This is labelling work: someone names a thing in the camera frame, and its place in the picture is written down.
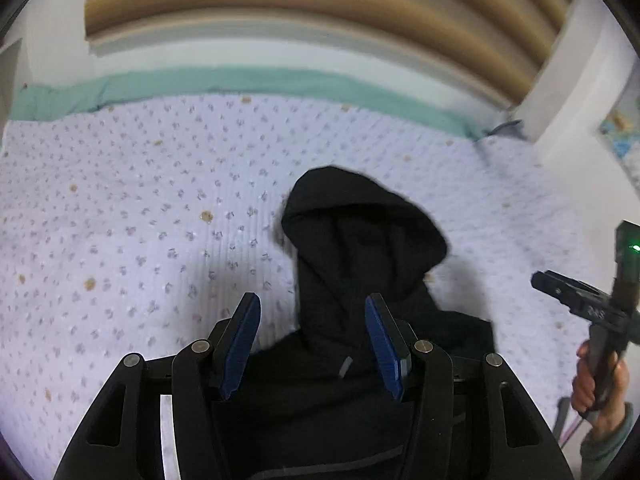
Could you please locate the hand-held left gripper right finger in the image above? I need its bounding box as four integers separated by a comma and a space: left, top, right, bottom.
364, 292, 576, 480

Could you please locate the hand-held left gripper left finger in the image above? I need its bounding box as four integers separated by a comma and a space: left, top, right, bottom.
52, 292, 262, 480

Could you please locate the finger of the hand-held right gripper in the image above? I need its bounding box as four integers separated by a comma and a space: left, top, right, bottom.
531, 270, 601, 313

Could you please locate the black hoodie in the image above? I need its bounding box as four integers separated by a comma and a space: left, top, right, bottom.
210, 165, 496, 480

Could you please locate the person's right forearm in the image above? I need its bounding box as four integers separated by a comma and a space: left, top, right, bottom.
580, 402, 636, 480

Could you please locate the person's right hand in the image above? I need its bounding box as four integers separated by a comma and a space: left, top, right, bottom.
571, 340, 632, 428

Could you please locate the grey-blue cloth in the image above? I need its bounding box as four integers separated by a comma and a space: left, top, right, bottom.
482, 119, 526, 141

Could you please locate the floral white quilt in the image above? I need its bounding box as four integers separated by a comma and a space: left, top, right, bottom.
0, 92, 636, 480

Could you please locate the striped window blind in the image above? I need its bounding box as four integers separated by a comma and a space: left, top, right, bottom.
84, 0, 581, 111

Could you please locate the pink cable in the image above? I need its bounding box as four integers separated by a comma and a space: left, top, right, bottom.
552, 397, 591, 448

